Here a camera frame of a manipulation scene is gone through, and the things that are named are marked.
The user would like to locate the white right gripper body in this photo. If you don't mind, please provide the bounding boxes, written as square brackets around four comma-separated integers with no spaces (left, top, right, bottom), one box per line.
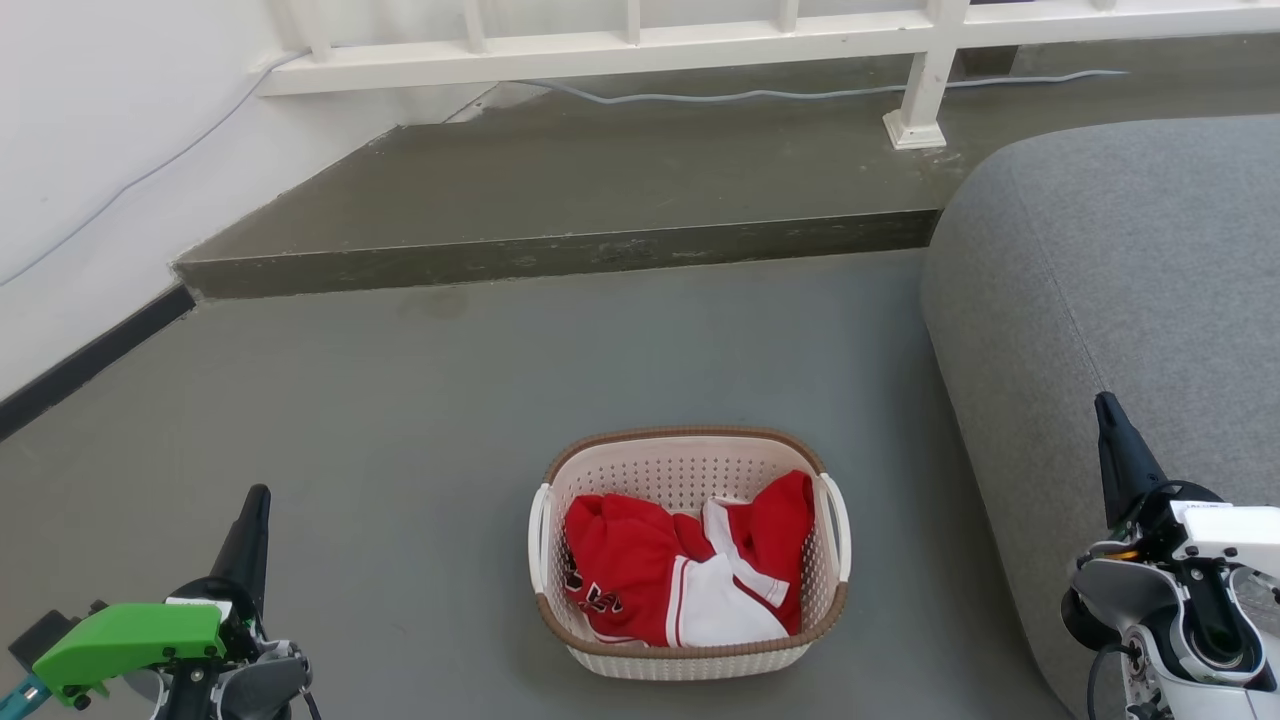
[1110,482,1280,579]

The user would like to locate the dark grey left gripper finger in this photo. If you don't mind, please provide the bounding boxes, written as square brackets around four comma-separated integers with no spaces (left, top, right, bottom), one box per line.
[214,485,272,602]

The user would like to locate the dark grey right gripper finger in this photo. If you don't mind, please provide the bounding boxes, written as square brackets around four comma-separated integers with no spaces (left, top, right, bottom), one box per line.
[1095,392,1167,527]

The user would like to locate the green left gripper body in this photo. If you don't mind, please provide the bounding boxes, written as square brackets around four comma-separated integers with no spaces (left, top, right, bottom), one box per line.
[32,576,267,707]

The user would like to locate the cream plastic laundry basket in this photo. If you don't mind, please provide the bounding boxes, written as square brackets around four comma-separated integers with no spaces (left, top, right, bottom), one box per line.
[528,427,853,682]

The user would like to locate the grey fabric sofa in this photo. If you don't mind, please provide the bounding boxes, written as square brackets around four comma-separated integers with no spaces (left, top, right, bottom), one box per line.
[920,113,1280,720]

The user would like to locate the red and white jersey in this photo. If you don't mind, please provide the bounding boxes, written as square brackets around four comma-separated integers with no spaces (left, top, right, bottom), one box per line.
[562,470,816,649]

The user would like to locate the grey concrete raised step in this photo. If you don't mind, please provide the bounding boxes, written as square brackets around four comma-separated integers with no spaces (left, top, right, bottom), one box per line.
[172,35,1280,301]

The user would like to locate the teal cable connector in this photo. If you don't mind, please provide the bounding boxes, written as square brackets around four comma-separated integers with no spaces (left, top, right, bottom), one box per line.
[0,675,51,720]

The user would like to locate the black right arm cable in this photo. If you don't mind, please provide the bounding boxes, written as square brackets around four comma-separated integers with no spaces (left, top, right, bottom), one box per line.
[1086,643,1137,720]

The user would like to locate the black wall baseboard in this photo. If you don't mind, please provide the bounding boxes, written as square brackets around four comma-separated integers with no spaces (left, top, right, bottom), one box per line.
[0,283,198,441]

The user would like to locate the light grey cable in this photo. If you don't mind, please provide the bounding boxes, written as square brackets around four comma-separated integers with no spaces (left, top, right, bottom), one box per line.
[0,50,1131,288]

